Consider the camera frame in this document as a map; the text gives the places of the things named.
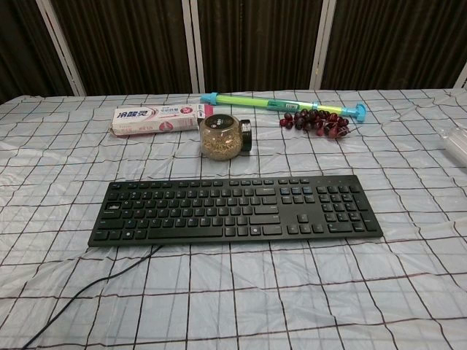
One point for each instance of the black computer keyboard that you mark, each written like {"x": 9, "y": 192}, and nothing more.
{"x": 233, "y": 209}

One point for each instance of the clear jar with grains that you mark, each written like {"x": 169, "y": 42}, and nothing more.
{"x": 220, "y": 140}

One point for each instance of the black jar lid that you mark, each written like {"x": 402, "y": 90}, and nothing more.
{"x": 247, "y": 135}

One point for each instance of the green blue toy water pump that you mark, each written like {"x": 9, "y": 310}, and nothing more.
{"x": 277, "y": 105}

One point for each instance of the white pink toothpaste box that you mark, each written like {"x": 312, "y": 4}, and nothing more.
{"x": 153, "y": 120}

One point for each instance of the dark red grape bunch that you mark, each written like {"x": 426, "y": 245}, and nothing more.
{"x": 315, "y": 122}

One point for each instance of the blue checked tablecloth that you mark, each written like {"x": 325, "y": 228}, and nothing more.
{"x": 233, "y": 284}

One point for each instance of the dark folding screen with white frames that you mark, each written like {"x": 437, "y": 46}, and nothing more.
{"x": 233, "y": 43}

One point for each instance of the clear plastic object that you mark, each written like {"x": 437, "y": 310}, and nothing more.
{"x": 457, "y": 141}

